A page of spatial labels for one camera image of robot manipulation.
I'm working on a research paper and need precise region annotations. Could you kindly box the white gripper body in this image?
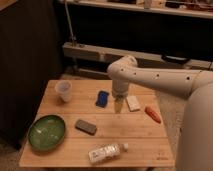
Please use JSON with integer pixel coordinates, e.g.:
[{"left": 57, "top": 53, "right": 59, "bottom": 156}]
[{"left": 112, "top": 81, "right": 129, "bottom": 113}]

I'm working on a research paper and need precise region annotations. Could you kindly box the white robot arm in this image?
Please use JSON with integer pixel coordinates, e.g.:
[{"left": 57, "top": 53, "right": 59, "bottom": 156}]
[{"left": 107, "top": 55, "right": 213, "bottom": 171}]

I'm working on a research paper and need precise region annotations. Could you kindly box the blue sponge block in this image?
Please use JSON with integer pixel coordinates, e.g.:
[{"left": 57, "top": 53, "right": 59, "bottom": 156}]
[{"left": 96, "top": 91, "right": 109, "bottom": 108}]

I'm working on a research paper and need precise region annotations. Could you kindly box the white rectangular eraser block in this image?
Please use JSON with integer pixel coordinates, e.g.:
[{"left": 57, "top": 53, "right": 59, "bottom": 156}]
[{"left": 126, "top": 96, "right": 140, "bottom": 112}]

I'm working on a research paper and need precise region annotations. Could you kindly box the lower wooden shelf board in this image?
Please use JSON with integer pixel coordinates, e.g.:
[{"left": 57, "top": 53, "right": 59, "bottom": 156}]
[{"left": 62, "top": 42, "right": 213, "bottom": 70}]

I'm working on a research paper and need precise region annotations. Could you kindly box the wooden shelf board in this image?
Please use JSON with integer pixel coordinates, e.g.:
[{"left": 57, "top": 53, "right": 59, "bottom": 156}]
[
  {"left": 57, "top": 0, "right": 213, "bottom": 19},
  {"left": 62, "top": 42, "right": 213, "bottom": 70}
]

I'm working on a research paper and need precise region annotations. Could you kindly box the orange toy carrot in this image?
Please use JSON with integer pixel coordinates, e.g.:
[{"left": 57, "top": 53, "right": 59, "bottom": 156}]
[{"left": 145, "top": 106, "right": 161, "bottom": 123}]

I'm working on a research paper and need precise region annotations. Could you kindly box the grey rectangular sponge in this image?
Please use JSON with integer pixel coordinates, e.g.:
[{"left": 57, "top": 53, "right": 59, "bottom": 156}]
[{"left": 75, "top": 119, "right": 97, "bottom": 135}]

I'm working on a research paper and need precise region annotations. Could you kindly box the clear plastic cup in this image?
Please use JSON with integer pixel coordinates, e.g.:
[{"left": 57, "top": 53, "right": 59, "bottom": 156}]
[{"left": 55, "top": 80, "right": 72, "bottom": 102}]

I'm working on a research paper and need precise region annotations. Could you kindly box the clear plastic bottle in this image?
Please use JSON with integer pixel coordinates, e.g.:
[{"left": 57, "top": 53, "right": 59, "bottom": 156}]
[{"left": 88, "top": 143, "right": 129, "bottom": 164}]

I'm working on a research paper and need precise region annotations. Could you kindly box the green ceramic bowl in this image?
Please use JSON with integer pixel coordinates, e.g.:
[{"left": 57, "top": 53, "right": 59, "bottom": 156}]
[{"left": 28, "top": 115, "right": 66, "bottom": 151}]

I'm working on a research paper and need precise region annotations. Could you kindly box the upper wooden shelf board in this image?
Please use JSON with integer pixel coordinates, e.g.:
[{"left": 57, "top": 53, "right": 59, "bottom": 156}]
[{"left": 57, "top": 0, "right": 213, "bottom": 19}]

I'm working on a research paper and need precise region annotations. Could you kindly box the metal shelf post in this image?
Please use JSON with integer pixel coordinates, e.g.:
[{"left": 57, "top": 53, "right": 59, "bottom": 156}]
[{"left": 64, "top": 0, "right": 76, "bottom": 46}]

